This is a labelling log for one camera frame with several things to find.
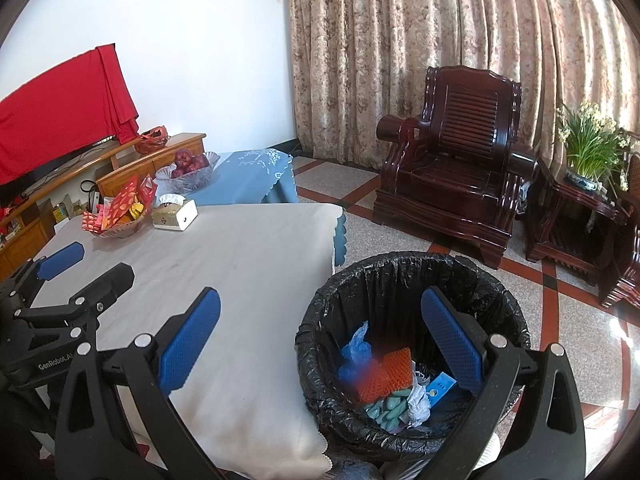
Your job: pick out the trash bin with black bag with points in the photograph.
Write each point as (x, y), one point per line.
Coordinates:
(395, 285)

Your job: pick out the beige patterned curtain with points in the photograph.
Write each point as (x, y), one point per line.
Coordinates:
(400, 60)

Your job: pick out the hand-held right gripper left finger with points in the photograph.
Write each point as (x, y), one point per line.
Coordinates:
(192, 340)

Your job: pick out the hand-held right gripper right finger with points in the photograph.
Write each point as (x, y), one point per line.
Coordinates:
(450, 340)

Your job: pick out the blue plastic bag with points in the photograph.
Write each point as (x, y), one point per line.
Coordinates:
(356, 350)

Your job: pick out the tissue box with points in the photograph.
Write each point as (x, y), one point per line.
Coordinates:
(172, 216)

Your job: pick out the white tissue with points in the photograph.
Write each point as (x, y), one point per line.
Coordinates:
(419, 402)

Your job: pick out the green rubber glove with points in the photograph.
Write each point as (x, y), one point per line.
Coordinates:
(390, 410)

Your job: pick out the potted green plant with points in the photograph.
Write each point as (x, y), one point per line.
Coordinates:
(592, 145)

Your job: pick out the red apple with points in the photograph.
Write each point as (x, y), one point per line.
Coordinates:
(183, 157)
(179, 172)
(200, 161)

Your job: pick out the glass candy bowl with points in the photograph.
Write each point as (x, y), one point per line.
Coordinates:
(125, 230)

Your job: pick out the dark wooden side table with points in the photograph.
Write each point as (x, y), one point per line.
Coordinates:
(570, 220)

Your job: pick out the orange foam net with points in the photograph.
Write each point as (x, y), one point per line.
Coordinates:
(387, 375)

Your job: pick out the black television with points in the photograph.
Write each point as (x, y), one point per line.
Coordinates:
(20, 182)

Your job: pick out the pile of red candy packets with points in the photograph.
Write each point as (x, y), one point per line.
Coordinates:
(120, 207)

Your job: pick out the glass fruit bowl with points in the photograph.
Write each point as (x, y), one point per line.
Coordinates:
(192, 182)

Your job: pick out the blue white medicine box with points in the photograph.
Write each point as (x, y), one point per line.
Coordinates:
(440, 387)

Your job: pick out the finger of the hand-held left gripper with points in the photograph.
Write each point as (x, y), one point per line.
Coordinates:
(62, 259)
(107, 285)

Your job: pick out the blue scalloped table underlay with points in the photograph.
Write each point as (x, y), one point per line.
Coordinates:
(340, 240)

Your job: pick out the wooden television cabinet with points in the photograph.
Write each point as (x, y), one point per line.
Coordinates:
(140, 167)

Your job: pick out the red cloth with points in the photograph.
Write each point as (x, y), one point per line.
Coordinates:
(55, 115)

